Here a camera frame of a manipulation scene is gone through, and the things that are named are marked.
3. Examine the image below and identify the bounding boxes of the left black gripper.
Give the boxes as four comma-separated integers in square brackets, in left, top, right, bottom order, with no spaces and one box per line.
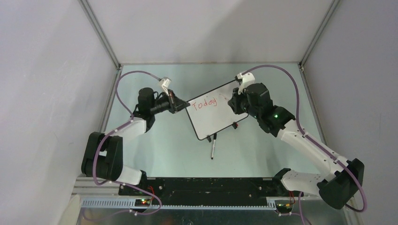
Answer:
[150,89,189,114]

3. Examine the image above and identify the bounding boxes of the white board black frame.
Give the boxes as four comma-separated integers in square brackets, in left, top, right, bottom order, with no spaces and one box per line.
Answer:
[186,81,248,141]

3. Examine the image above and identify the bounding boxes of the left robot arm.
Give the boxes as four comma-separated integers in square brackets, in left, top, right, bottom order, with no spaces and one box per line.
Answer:
[81,88,190,195]

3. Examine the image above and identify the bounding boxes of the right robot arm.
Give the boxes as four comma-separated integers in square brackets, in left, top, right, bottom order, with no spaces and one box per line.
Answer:
[228,83,365,210]

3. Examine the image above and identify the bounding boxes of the black whiteboard marker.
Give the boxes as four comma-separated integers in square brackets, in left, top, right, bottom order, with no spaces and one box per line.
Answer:
[211,133,217,160]

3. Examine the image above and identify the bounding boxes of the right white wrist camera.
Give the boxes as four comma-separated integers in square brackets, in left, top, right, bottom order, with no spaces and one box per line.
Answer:
[235,72,255,95]

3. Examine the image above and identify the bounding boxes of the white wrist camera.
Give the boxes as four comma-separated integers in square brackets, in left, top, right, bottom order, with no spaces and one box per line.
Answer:
[158,77,171,95]
[235,72,255,95]

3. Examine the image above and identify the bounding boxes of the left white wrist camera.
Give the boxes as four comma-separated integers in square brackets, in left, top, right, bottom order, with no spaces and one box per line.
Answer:
[158,77,171,95]

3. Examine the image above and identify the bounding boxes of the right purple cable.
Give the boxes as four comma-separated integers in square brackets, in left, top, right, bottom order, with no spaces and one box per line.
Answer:
[241,64,368,225]

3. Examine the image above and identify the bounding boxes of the purple cable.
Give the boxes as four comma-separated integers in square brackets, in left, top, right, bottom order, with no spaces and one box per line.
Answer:
[81,70,163,222]
[241,64,368,225]

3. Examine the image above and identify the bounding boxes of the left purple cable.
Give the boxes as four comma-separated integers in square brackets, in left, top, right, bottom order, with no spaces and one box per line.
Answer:
[81,70,163,222]

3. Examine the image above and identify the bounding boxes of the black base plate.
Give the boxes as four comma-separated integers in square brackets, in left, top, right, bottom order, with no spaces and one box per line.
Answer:
[118,177,290,207]

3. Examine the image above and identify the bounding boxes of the aluminium frame rail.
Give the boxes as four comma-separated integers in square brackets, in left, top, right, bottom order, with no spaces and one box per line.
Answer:
[78,0,121,69]

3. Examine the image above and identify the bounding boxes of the grey cable duct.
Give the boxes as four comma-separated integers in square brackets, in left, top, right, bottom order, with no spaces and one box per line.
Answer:
[81,198,276,210]

